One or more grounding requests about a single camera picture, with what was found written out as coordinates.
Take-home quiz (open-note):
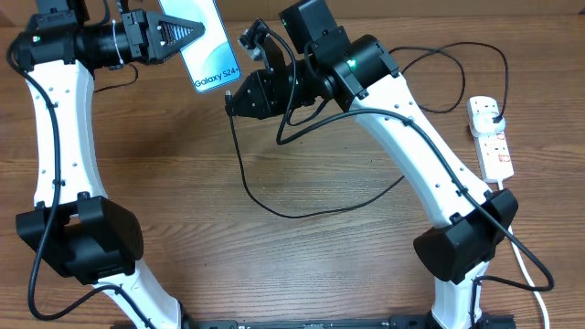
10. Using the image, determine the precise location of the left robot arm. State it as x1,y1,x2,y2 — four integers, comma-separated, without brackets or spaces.
6,0,205,328

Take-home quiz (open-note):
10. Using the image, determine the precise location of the Samsung Galaxy S24+ smartphone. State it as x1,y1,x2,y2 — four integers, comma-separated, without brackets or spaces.
159,0,241,93

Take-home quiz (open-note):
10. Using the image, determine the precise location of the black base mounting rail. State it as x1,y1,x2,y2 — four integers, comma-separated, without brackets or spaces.
187,313,516,329

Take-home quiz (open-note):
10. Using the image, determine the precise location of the white charger plug adapter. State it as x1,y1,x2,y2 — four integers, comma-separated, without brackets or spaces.
470,113,505,138

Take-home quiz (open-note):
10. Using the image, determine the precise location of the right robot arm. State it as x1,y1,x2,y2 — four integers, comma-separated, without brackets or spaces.
226,1,518,328

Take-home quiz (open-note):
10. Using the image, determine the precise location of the white power strip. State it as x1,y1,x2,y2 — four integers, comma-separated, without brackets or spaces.
466,96,514,189

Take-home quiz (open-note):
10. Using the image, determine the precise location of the black USB-C charging cable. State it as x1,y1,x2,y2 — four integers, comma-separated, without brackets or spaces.
224,41,510,219

